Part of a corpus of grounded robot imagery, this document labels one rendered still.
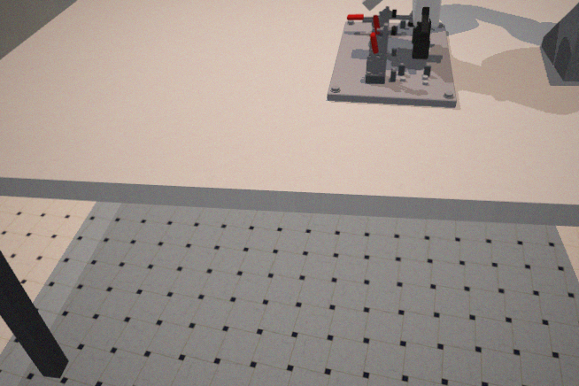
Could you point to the toggle clamp with red handle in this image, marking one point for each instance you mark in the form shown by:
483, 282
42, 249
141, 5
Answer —
381, 19
376, 66

